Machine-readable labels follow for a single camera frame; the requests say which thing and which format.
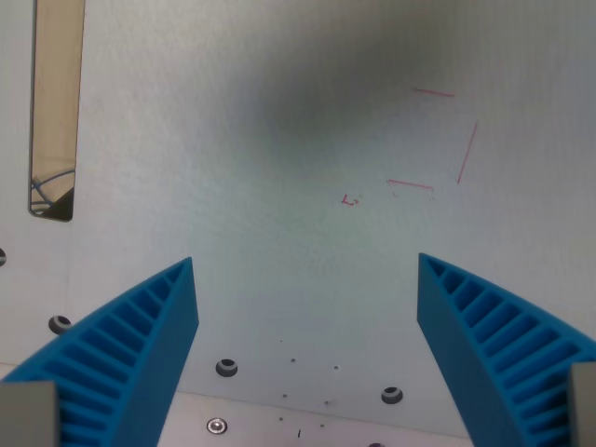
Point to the silver flat head screw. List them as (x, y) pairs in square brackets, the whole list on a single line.
[(217, 425)]

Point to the long slot opening in plate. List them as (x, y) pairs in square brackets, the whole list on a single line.
[(56, 93)]

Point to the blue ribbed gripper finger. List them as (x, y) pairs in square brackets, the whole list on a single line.
[(470, 340), (139, 363)]

